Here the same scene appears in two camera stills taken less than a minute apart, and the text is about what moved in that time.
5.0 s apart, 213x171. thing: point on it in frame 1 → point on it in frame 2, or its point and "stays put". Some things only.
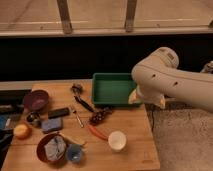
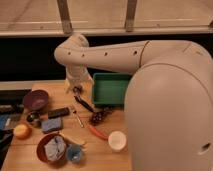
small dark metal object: [77, 88] stays put
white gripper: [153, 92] → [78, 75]
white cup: [117, 141] stays put
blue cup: [74, 152] stays put
